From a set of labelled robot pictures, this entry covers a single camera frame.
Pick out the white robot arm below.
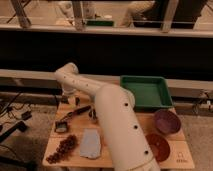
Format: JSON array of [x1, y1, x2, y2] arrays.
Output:
[[55, 63, 160, 171]]

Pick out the dark red grape bunch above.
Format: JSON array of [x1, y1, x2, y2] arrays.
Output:
[[46, 135, 77, 164]]

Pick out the blue folded cloth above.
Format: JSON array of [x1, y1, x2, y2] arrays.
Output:
[[80, 129, 101, 159]]

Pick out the green plastic tray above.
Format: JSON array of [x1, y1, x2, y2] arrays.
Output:
[[120, 75, 173, 111]]

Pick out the purple bowl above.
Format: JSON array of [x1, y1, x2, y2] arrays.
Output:
[[154, 109, 181, 135]]

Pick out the red bowl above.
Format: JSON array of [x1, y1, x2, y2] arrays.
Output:
[[146, 133, 170, 162]]

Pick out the black cables on floor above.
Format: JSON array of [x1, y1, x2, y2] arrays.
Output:
[[0, 91, 33, 134]]

